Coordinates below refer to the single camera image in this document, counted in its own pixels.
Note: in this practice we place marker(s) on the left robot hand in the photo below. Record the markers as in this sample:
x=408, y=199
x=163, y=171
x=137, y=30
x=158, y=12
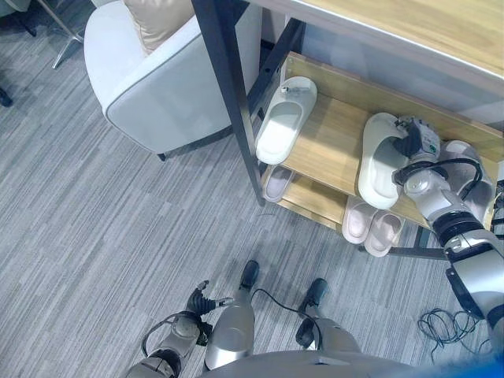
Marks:
x=201, y=302

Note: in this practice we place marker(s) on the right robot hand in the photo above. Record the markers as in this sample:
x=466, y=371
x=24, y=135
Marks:
x=418, y=138

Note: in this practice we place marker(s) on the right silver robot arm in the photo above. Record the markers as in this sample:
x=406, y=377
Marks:
x=468, y=244

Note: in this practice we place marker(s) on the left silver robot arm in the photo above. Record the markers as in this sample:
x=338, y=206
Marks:
x=173, y=346

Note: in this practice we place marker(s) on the beige pink slipper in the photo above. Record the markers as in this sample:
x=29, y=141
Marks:
x=276, y=184
x=356, y=222
x=384, y=236

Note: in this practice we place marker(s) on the silver robot torso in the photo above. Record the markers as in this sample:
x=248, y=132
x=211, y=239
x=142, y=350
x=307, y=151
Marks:
x=315, y=366

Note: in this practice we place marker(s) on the robot right leg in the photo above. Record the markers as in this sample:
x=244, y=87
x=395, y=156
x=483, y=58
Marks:
x=332, y=332

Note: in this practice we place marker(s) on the white foam slipper with tag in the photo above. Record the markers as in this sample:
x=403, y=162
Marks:
x=281, y=126

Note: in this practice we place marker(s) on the white armchair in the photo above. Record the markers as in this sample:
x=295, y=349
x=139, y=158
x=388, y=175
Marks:
x=157, y=94

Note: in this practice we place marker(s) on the beige cushion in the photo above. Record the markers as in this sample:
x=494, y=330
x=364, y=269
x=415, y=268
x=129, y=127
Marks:
x=157, y=23

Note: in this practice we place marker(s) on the black chair caster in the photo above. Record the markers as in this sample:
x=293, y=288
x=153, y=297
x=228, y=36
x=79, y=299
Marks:
x=4, y=97

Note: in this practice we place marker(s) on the metal chair base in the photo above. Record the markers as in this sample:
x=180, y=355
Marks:
x=67, y=47

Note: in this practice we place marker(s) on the black office chair base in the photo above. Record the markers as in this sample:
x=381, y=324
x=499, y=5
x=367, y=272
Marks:
x=23, y=19

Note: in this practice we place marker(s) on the wooden shoe rack black frame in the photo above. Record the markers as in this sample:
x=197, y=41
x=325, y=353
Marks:
x=334, y=130

